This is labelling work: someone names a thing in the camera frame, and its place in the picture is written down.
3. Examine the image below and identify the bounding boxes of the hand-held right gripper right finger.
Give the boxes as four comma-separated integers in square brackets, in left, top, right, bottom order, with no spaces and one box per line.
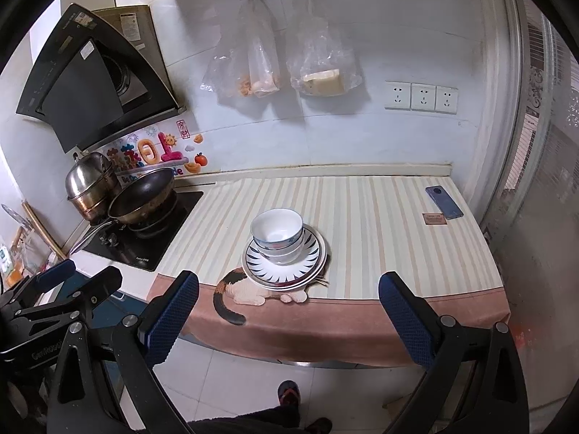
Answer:
[379,271,530,434]

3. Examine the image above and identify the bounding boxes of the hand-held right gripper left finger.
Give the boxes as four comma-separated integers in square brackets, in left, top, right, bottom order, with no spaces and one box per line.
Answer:
[45,270,200,434]

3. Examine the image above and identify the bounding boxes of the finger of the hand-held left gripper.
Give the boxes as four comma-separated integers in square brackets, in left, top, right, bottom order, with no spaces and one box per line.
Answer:
[13,266,123,326]
[0,259,77,316]

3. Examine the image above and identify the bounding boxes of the white plate with blue rays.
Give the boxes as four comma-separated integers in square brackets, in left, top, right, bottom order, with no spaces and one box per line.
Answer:
[242,225,327,284]

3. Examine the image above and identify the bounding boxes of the white plate with dark rim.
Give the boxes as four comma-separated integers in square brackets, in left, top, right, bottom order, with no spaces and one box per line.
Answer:
[244,258,329,292]

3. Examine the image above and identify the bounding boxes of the white bowl with blue pattern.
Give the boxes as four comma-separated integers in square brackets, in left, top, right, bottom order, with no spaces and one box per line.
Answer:
[252,233,304,265]
[250,208,303,248]

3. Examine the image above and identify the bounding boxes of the wooden board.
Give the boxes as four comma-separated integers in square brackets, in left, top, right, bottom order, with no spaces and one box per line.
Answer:
[22,202,67,261]

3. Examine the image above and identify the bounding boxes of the black gas stove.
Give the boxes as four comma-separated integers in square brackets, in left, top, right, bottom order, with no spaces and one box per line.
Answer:
[81,190,204,273]

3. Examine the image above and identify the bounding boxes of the glass pot lid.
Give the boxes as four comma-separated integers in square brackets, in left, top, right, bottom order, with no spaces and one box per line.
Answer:
[0,203,36,237]

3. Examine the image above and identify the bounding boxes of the dark wok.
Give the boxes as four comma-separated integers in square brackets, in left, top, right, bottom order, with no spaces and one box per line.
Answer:
[68,167,177,255]

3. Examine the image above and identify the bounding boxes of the steel steamer pot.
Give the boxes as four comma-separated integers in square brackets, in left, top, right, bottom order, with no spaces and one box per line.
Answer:
[64,151,122,223]

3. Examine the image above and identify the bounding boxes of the blue smartphone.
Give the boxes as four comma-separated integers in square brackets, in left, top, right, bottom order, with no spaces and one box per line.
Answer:
[425,185,465,220]

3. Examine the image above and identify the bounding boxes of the dark slipper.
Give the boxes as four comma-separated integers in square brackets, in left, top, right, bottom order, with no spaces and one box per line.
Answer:
[277,380,302,410]
[304,417,334,434]

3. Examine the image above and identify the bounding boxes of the black range hood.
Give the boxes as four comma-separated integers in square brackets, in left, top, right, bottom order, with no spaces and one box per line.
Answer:
[16,4,187,154]

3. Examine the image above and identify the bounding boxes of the clear plastic bag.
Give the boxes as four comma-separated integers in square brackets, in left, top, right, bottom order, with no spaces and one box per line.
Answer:
[285,0,364,98]
[201,0,281,99]

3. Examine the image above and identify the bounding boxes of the purple letters wall sticker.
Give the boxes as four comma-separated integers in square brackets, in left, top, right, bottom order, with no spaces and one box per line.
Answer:
[118,167,185,184]

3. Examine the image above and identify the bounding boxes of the orange numeral wall sticker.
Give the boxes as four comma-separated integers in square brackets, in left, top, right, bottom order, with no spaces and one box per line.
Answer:
[136,139,157,163]

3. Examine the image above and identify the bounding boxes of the white wall socket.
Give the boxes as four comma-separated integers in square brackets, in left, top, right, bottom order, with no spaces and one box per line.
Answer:
[411,83,437,112]
[435,85,459,115]
[384,80,412,110]

